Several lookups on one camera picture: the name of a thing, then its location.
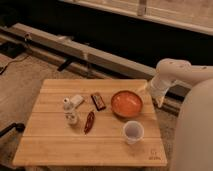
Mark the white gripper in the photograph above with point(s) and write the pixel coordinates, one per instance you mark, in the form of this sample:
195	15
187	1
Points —
158	88

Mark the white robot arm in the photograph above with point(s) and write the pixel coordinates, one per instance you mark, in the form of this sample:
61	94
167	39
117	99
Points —
193	142

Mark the orange ceramic bowl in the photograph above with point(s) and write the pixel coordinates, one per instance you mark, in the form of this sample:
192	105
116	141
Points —
126	104

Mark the brown chocolate bar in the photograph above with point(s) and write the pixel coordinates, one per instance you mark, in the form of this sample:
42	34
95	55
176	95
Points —
98	101

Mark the red chili pepper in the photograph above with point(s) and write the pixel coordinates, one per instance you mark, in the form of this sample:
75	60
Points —
89	122

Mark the small white bottle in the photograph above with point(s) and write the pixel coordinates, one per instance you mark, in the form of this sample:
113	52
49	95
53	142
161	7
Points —
69	111

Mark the black box on floor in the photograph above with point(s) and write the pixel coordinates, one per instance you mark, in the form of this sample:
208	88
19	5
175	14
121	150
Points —
12	50

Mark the long metal rail beam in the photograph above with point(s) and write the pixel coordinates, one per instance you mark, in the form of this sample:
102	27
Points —
84	52

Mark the black handle at left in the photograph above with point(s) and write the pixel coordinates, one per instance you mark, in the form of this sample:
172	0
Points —
19	127

